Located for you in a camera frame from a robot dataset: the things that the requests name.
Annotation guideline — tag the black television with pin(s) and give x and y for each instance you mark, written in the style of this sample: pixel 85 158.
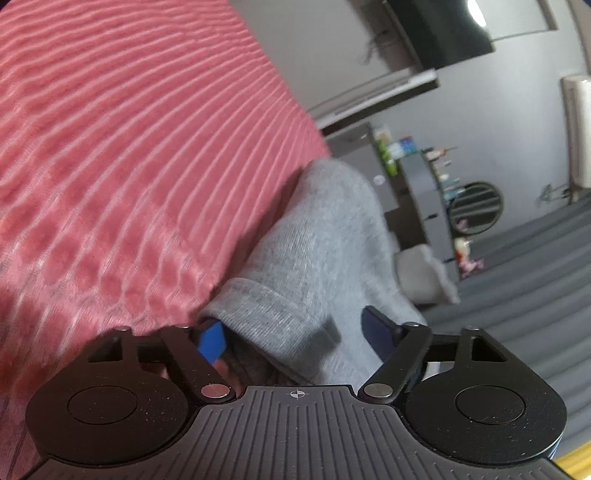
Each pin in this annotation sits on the black television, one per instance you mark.
pixel 438 32

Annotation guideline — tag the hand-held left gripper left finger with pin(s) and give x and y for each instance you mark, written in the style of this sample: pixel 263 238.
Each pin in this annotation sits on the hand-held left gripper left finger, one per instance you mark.
pixel 213 341

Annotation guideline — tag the white fluffy stool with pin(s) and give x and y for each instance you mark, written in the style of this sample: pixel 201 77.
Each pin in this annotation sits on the white fluffy stool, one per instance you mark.
pixel 427 277

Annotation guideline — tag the round slatted mirror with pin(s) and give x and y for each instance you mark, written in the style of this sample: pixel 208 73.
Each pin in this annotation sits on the round slatted mirror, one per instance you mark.
pixel 476 207

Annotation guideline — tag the dark grey dressing table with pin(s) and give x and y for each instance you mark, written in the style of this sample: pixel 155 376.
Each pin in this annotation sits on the dark grey dressing table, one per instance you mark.
pixel 429 212

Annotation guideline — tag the blue and white box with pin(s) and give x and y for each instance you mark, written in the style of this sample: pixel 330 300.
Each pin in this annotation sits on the blue and white box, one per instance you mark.
pixel 402 147

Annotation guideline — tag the pink ribbed blanket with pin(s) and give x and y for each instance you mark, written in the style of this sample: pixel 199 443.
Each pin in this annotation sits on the pink ribbed blanket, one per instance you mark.
pixel 138 161

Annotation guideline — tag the dark grey cabinet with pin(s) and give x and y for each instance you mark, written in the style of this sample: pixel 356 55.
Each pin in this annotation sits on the dark grey cabinet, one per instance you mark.
pixel 369 180

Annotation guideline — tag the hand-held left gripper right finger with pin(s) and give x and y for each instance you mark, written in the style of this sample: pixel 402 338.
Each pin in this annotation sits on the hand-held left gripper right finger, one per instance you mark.
pixel 377 332

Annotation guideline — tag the white wall shelf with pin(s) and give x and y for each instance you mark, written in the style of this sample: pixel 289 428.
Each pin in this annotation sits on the white wall shelf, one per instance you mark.
pixel 378 94

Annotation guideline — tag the cluster of small bottles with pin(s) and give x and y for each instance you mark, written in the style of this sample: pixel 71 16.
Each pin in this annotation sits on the cluster of small bottles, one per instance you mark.
pixel 441 154

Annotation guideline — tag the yellow cloth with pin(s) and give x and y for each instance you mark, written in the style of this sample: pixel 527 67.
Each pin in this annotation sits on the yellow cloth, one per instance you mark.
pixel 577 461

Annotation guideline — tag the grey curtain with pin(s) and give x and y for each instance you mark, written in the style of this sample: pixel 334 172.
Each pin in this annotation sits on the grey curtain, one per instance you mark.
pixel 521 300

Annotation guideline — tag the pink toy figure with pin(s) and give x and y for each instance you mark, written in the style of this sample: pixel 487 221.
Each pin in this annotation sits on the pink toy figure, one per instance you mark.
pixel 467 258

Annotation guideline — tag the white air conditioner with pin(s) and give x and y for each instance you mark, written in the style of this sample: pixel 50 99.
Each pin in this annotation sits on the white air conditioner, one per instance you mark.
pixel 578 131

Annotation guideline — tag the grey pants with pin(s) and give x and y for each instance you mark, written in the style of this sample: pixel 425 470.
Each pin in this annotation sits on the grey pants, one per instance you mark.
pixel 318 258

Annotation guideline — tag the green packets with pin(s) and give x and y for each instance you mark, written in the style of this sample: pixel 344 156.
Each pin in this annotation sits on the green packets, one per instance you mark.
pixel 387 159

